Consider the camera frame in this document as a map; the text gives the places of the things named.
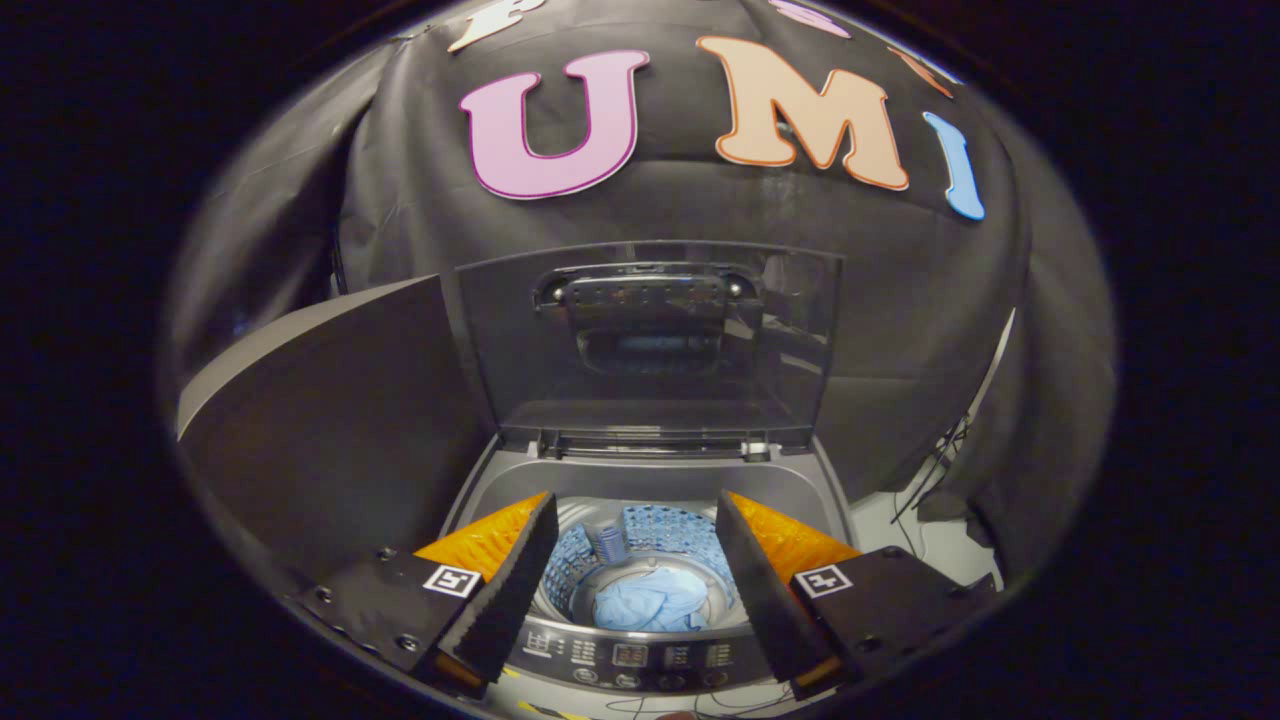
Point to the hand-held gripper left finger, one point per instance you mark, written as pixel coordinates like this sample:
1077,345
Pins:
500,600

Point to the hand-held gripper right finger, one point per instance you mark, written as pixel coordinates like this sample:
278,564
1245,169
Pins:
760,590

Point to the light blue cloth garment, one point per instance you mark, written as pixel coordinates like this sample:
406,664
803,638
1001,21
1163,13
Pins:
650,605

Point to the grey washing machine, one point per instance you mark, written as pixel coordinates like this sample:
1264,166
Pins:
640,480

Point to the dark washing machine lid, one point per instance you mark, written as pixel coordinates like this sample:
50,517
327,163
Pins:
510,340

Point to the grey white cabinet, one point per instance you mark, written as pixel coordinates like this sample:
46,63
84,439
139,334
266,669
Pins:
330,430

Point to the black backdrop cloth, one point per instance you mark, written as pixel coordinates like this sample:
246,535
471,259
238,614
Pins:
900,320

